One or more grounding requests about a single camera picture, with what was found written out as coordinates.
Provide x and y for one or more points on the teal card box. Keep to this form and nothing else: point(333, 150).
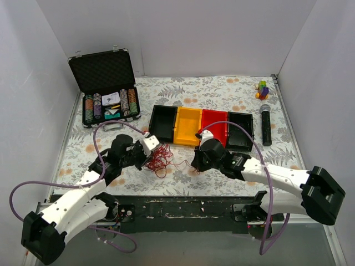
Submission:
point(111, 114)

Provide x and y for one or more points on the floral table mat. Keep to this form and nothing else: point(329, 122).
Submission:
point(234, 94)

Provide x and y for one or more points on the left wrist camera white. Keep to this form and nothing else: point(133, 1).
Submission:
point(149, 144)

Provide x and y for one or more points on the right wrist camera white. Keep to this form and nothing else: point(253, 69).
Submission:
point(204, 136)

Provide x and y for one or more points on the yellow bin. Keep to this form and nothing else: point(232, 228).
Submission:
point(187, 124)

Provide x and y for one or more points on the red bin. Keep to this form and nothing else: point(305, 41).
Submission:
point(219, 130)

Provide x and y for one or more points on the black microphone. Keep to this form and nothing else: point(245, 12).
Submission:
point(266, 125)

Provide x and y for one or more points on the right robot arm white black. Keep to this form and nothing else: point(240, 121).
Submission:
point(314, 193)

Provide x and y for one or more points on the left black bin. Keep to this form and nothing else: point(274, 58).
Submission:
point(162, 122)

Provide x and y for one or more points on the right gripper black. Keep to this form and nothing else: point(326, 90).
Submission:
point(197, 162)

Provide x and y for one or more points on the black poker chip case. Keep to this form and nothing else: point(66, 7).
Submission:
point(104, 73)

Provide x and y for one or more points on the black bin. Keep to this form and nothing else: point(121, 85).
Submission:
point(237, 140)
point(162, 122)

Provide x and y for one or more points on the right black bin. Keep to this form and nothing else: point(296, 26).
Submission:
point(237, 140)

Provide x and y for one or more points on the playing card deck white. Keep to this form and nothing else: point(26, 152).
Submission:
point(110, 99)

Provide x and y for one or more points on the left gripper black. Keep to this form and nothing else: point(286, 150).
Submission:
point(141, 156)

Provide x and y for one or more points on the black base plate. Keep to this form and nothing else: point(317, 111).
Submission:
point(143, 214)

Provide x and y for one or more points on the aluminium rail frame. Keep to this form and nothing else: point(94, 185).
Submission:
point(246, 213)

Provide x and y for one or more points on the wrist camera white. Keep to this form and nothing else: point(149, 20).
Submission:
point(149, 144)
point(204, 136)

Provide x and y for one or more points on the colourful toy block train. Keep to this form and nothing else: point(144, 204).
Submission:
point(262, 90)

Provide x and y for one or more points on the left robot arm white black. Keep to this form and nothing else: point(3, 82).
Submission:
point(72, 199)

